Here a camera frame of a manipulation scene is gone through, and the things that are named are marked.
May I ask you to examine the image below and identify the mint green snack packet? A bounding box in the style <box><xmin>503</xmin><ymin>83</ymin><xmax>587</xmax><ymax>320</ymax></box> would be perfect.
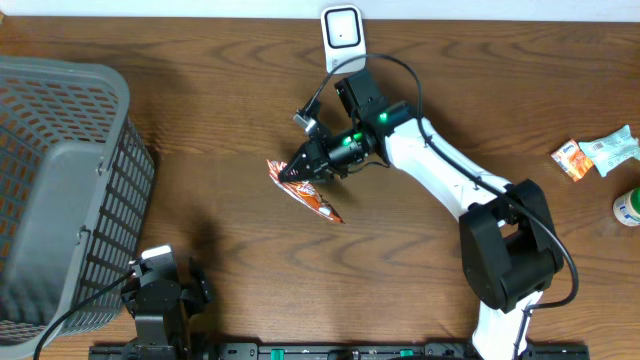
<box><xmin>578</xmin><ymin>125</ymin><xmax>639</xmax><ymax>177</ymax></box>

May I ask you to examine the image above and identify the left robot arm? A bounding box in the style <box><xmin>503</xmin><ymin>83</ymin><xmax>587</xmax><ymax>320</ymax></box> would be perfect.
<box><xmin>120</xmin><ymin>254</ymin><xmax>216</xmax><ymax>360</ymax></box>

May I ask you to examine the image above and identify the red chocolate bar wrapper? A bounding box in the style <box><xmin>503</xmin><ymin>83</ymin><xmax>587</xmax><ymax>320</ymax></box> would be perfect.
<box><xmin>266</xmin><ymin>160</ymin><xmax>344</xmax><ymax>224</ymax></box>

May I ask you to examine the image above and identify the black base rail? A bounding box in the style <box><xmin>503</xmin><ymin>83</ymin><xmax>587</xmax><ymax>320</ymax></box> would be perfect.
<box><xmin>89</xmin><ymin>340</ymin><xmax>591</xmax><ymax>360</ymax></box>

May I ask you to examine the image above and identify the grey plastic shopping basket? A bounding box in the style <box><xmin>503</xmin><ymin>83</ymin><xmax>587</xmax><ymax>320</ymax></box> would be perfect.
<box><xmin>1</xmin><ymin>56</ymin><xmax>155</xmax><ymax>359</ymax></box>

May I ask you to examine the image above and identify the green lid white jar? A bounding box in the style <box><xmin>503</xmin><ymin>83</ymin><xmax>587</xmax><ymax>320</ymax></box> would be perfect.
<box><xmin>612</xmin><ymin>188</ymin><xmax>640</xmax><ymax>227</ymax></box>

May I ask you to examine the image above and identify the white barcode scanner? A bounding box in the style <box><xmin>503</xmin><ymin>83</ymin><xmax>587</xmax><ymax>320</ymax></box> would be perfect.
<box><xmin>320</xmin><ymin>5</ymin><xmax>366</xmax><ymax>73</ymax></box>

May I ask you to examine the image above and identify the orange tissue packet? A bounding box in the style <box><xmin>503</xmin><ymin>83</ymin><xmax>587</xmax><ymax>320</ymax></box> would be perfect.
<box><xmin>551</xmin><ymin>139</ymin><xmax>594</xmax><ymax>182</ymax></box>

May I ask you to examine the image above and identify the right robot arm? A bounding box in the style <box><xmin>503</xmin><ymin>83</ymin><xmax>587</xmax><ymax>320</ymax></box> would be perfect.
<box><xmin>277</xmin><ymin>70</ymin><xmax>564</xmax><ymax>359</ymax></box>

